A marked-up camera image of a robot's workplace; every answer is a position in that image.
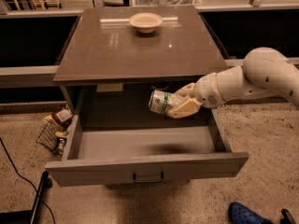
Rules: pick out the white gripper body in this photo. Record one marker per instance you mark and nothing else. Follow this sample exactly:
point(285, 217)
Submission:
point(207, 90)

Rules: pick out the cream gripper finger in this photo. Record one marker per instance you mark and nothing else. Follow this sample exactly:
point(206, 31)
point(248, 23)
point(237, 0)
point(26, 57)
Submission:
point(187, 90)
point(188, 107)

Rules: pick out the green white 7up can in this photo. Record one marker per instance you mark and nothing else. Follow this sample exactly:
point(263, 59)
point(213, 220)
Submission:
point(161, 101)

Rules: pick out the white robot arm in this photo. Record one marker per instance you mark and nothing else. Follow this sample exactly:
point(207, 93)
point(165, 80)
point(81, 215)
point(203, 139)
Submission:
point(265, 72)

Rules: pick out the grey cabinet with glossy top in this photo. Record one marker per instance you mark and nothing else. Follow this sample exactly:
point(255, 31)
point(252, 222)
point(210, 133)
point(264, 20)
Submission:
point(106, 48)

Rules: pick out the open grey top drawer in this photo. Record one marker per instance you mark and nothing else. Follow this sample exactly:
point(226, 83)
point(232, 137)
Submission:
point(113, 136)

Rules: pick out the small can on floor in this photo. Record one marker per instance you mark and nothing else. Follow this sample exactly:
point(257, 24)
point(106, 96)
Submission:
point(60, 146)

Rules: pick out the white bowl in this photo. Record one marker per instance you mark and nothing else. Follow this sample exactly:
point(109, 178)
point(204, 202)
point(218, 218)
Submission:
point(145, 23)

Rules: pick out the blue croc shoe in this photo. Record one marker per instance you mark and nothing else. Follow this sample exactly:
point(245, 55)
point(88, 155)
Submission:
point(240, 214)

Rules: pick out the brown snack bag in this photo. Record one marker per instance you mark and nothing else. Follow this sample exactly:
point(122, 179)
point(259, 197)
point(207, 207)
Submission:
point(62, 118)

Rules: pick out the black metal drawer handle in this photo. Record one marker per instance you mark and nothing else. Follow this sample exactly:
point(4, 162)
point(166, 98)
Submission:
point(148, 179)

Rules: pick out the black wire basket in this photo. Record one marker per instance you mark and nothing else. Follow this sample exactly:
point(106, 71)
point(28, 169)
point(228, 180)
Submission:
point(47, 137)

